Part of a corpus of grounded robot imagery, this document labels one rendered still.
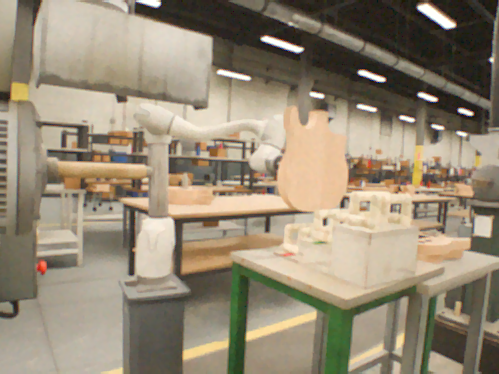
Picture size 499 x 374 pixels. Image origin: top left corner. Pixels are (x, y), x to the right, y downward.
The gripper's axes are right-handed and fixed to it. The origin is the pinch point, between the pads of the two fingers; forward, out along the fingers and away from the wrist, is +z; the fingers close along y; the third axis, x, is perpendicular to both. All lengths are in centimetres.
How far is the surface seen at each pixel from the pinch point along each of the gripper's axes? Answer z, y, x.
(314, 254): 19.5, 13.9, -30.4
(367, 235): 40.8, 14.0, -19.4
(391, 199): 40.5, 3.3, -9.0
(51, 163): 29, 94, -3
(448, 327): -3, -146, -106
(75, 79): 43, 92, 11
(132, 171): 28, 78, -4
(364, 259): 41, 14, -27
